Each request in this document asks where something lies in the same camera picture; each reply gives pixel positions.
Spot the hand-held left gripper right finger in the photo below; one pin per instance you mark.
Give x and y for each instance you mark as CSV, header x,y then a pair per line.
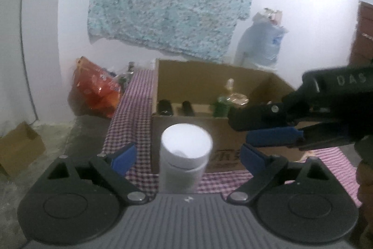
x,y
253,160

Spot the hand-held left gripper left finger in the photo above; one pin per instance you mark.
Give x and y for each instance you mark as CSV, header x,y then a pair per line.
x,y
123,160

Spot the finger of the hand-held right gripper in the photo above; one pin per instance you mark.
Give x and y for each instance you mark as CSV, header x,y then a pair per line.
x,y
271,135
256,117

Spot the gold lid jar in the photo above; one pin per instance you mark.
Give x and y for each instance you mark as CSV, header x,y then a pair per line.
x,y
237,98

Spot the green dropper bottle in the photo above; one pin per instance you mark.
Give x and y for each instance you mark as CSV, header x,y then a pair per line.
x,y
221,109

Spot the white plastic bottle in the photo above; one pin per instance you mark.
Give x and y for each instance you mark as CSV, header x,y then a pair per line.
x,y
186,149

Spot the small black oval case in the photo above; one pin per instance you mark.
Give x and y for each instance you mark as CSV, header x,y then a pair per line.
x,y
165,107

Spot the black cylinder tube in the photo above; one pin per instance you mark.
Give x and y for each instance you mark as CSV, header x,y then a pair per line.
x,y
188,109

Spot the large cardboard box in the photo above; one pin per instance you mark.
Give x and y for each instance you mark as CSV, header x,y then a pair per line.
x,y
189,79

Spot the person's right hand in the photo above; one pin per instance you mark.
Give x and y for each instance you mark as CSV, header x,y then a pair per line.
x,y
365,187

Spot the brown wooden cabinet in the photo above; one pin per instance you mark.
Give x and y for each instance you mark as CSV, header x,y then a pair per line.
x,y
365,42

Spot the purple checked tablecloth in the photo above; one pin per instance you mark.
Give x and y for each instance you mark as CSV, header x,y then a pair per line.
x,y
137,97

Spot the red printed bag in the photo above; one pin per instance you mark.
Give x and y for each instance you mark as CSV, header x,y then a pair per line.
x,y
96,85

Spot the small cardboard box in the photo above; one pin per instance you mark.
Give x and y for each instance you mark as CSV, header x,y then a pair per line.
x,y
20,149

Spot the blue patterned wall cloth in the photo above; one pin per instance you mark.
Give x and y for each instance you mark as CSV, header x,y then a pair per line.
x,y
169,4

